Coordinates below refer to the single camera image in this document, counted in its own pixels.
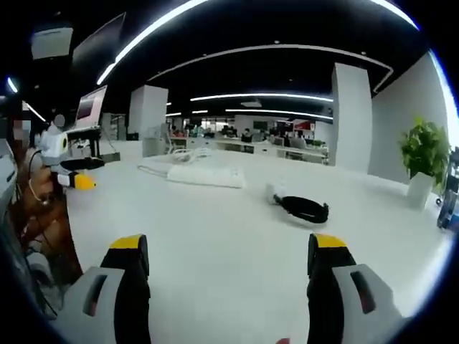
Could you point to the white ceiling panel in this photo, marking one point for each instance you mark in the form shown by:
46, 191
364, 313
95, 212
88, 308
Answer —
52, 42

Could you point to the green potted plant white pot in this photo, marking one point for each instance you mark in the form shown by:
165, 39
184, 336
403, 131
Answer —
425, 150

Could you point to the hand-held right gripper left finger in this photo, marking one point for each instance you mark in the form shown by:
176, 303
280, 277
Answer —
129, 286

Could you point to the black laptop stand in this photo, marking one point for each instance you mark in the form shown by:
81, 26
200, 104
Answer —
86, 138

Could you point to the person's right hand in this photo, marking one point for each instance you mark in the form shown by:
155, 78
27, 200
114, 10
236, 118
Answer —
284, 340

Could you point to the laptop with pink screen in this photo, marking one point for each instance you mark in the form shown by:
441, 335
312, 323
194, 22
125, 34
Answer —
91, 107

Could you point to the long ceiling light strip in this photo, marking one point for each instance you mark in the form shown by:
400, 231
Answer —
143, 37

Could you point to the white power strip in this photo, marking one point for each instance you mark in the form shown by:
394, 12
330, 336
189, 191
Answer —
208, 175

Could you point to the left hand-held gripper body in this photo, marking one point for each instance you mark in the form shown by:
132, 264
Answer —
52, 145

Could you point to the person's brown clothing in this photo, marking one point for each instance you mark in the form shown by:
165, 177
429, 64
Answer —
43, 222

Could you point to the white desk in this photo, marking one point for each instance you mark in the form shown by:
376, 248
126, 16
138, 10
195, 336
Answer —
215, 222

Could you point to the white charger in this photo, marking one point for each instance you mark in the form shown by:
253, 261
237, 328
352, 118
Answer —
274, 190

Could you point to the dark blue object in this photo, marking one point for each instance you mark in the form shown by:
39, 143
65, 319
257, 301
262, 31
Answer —
448, 200

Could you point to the white worn device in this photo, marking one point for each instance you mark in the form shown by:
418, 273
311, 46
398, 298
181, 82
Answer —
7, 179

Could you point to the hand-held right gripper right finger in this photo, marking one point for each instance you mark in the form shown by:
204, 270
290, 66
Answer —
326, 286

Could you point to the row of office desks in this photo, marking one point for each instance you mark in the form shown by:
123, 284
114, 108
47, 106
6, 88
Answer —
272, 147

